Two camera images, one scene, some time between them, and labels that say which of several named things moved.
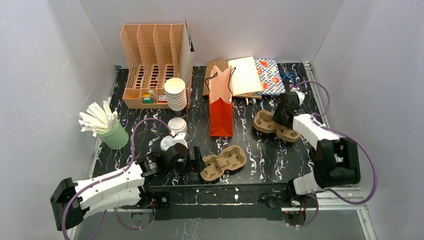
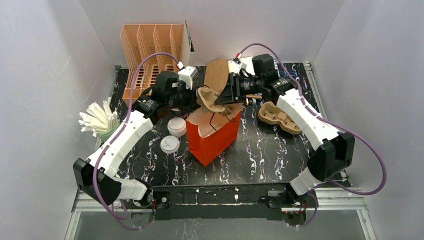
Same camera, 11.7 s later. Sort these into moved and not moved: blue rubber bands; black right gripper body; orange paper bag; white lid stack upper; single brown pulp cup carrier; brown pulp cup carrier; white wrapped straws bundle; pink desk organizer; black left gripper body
Moved: brown pulp cup carrier; black right gripper body; orange paper bag; black left gripper body; single brown pulp cup carrier
Not moved: white wrapped straws bundle; white lid stack upper; blue rubber bands; pink desk organizer
